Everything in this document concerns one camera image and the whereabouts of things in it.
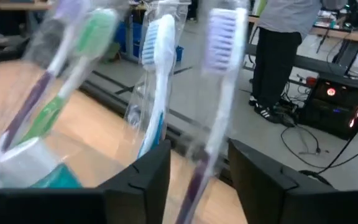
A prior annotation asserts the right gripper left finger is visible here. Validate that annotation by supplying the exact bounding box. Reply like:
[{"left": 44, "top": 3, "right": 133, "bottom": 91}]
[{"left": 99, "top": 140, "right": 172, "bottom": 224}]

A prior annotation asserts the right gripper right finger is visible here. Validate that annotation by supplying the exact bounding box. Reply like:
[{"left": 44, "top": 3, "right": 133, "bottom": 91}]
[{"left": 228, "top": 139, "right": 298, "bottom": 224}]

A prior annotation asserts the teal toothpaste tube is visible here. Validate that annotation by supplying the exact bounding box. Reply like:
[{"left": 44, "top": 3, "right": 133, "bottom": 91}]
[{"left": 0, "top": 136, "right": 84, "bottom": 189}]

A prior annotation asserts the purple toothbrush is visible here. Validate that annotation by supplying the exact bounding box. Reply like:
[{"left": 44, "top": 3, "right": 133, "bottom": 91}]
[
  {"left": 0, "top": 0, "right": 86, "bottom": 167},
  {"left": 174, "top": 6, "right": 250, "bottom": 224}
]

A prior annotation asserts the blue toothbrush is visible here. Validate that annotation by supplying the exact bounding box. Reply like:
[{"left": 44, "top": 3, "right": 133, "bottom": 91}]
[{"left": 135, "top": 14, "right": 177, "bottom": 159}]

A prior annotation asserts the green toothbrush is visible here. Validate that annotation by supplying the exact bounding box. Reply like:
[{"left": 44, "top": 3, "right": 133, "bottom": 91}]
[{"left": 19, "top": 7, "right": 119, "bottom": 147}]

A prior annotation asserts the black computer tower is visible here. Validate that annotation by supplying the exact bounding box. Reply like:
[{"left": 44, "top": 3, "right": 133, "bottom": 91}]
[{"left": 298, "top": 74, "right": 358, "bottom": 141}]

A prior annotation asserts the person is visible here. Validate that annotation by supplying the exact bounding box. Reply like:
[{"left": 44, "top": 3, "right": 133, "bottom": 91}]
[{"left": 249, "top": 0, "right": 323, "bottom": 124}]

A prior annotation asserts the blue storage bin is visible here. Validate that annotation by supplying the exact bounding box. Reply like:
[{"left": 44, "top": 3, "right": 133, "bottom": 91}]
[{"left": 114, "top": 21, "right": 185, "bottom": 63}]

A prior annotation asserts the wooden desk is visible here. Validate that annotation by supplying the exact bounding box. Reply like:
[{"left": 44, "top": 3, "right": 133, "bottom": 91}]
[{"left": 249, "top": 14, "right": 358, "bottom": 44}]

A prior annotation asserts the black aluminium table frame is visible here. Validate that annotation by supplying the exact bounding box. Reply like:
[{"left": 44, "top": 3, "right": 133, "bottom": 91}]
[{"left": 79, "top": 70, "right": 232, "bottom": 187}]

